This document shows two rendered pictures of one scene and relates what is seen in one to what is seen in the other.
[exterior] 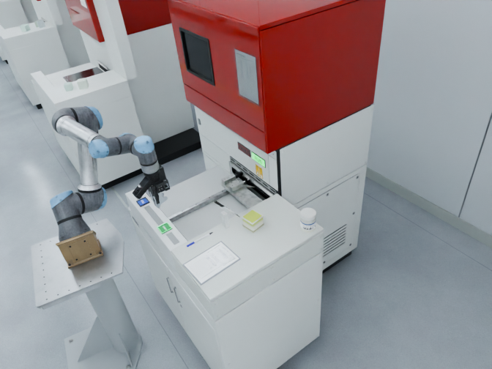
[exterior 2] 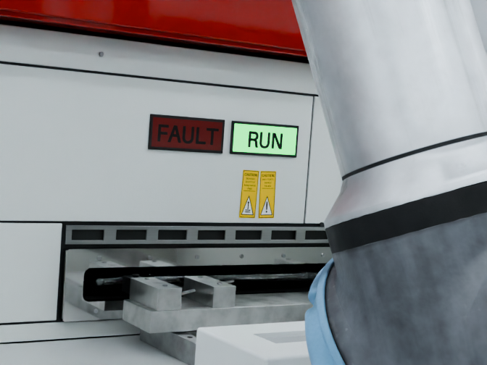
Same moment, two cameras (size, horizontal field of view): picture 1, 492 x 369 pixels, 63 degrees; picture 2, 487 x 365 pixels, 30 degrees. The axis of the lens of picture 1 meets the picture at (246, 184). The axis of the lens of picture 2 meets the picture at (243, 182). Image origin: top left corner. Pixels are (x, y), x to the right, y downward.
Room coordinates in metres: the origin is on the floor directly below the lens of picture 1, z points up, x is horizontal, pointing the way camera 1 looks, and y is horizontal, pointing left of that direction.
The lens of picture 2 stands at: (1.79, 1.25, 1.10)
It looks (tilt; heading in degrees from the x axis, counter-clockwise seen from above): 3 degrees down; 269
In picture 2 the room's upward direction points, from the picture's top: 4 degrees clockwise
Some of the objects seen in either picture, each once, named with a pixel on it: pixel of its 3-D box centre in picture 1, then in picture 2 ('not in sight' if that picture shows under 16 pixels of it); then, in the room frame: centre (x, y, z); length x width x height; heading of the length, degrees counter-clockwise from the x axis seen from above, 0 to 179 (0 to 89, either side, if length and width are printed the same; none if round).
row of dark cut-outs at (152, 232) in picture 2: (251, 174); (210, 235); (1.81, -0.04, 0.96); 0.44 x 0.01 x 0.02; 32
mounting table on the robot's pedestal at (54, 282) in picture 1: (83, 264); not in sight; (1.45, 0.88, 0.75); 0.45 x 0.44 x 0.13; 113
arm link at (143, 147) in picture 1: (145, 150); not in sight; (1.45, 0.41, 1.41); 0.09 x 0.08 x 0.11; 45
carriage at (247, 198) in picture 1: (244, 195); (256, 310); (1.74, 0.01, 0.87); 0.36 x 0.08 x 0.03; 32
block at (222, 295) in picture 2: (236, 185); (209, 290); (1.80, 0.05, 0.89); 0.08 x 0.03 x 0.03; 122
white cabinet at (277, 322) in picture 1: (225, 277); not in sight; (1.56, 0.18, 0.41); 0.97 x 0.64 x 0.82; 32
